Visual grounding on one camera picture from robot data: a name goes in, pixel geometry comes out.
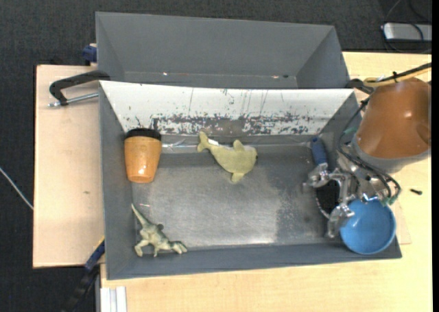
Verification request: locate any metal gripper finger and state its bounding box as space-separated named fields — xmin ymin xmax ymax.
xmin=302 ymin=163 xmax=344 ymax=190
xmin=324 ymin=197 xmax=356 ymax=239

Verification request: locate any blue bowl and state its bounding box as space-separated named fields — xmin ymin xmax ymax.
xmin=338 ymin=198 xmax=397 ymax=256

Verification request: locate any green plush dolphin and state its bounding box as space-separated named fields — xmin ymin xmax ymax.
xmin=196 ymin=131 xmax=259 ymax=184

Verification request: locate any grey metal bin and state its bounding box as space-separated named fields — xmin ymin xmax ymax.
xmin=95 ymin=11 xmax=403 ymax=280

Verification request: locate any green toy dinosaur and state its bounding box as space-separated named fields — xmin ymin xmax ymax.
xmin=131 ymin=203 xmax=189 ymax=258

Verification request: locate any orange cup with black rim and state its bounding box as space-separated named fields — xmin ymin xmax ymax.
xmin=123 ymin=128 xmax=163 ymax=184

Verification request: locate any pale wood board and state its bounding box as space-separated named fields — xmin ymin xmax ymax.
xmin=32 ymin=63 xmax=106 ymax=269

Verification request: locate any blue handled tool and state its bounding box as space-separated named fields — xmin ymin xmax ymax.
xmin=309 ymin=136 xmax=329 ymax=167

